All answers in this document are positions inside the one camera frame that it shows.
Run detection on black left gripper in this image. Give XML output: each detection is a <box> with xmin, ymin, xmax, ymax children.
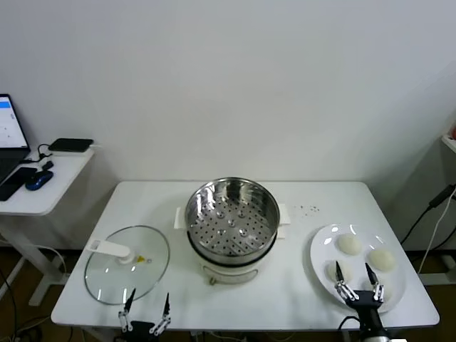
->
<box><xmin>118</xmin><ymin>288</ymin><xmax>172</xmax><ymax>342</ymax></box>

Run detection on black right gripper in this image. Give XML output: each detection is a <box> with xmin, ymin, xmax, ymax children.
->
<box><xmin>333</xmin><ymin>261</ymin><xmax>386</xmax><ymax>311</ymax></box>

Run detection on white steamed baozi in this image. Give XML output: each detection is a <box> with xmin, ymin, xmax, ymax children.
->
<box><xmin>326</xmin><ymin>261</ymin><xmax>353</xmax><ymax>285</ymax></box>
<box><xmin>337</xmin><ymin>234</ymin><xmax>363</xmax><ymax>257</ymax></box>
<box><xmin>367</xmin><ymin>248</ymin><xmax>396</xmax><ymax>272</ymax></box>
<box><xmin>363</xmin><ymin>279</ymin><xmax>393</xmax><ymax>302</ymax></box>

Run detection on stainless steel steamer basket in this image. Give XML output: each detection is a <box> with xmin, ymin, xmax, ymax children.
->
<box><xmin>184</xmin><ymin>177</ymin><xmax>281</xmax><ymax>258</ymax></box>

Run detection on white round plate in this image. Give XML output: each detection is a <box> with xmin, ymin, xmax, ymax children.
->
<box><xmin>309</xmin><ymin>223</ymin><xmax>407</xmax><ymax>314</ymax></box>

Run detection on small dark crumbs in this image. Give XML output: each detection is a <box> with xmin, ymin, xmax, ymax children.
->
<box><xmin>294</xmin><ymin>203</ymin><xmax>320</xmax><ymax>217</ymax></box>

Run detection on white side table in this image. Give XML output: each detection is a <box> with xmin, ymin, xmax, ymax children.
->
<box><xmin>0</xmin><ymin>144</ymin><xmax>104</xmax><ymax>307</ymax></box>

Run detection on blue computer mouse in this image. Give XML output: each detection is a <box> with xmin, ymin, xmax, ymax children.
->
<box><xmin>24</xmin><ymin>170</ymin><xmax>55</xmax><ymax>192</ymax></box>

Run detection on black flat hard drive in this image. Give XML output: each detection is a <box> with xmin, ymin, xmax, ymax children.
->
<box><xmin>48</xmin><ymin>138</ymin><xmax>95</xmax><ymax>153</ymax></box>

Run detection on black smartphone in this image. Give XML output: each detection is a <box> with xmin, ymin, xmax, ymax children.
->
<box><xmin>0</xmin><ymin>166</ymin><xmax>38</xmax><ymax>202</ymax></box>

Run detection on black laptop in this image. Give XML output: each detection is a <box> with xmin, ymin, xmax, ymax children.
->
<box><xmin>0</xmin><ymin>93</ymin><xmax>31</xmax><ymax>185</ymax></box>

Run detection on glass lid with white handle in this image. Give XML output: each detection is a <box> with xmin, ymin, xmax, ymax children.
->
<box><xmin>83</xmin><ymin>224</ymin><xmax>171</xmax><ymax>306</ymax></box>

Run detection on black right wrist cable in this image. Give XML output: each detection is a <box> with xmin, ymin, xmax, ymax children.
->
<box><xmin>337</xmin><ymin>314</ymin><xmax>361</xmax><ymax>333</ymax></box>

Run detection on white hanging cable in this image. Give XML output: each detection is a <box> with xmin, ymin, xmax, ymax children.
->
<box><xmin>418</xmin><ymin>188</ymin><xmax>456</xmax><ymax>275</ymax></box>

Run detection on white floor cable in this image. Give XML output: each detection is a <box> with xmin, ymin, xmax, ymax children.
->
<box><xmin>46</xmin><ymin>245</ymin><xmax>69</xmax><ymax>276</ymax></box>

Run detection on black cable with plug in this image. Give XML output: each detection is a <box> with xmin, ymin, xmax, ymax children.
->
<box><xmin>398</xmin><ymin>185</ymin><xmax>456</xmax><ymax>245</ymax></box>

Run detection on black thin desk cable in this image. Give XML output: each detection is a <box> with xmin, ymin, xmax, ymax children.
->
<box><xmin>19</xmin><ymin>143</ymin><xmax>54</xmax><ymax>165</ymax></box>

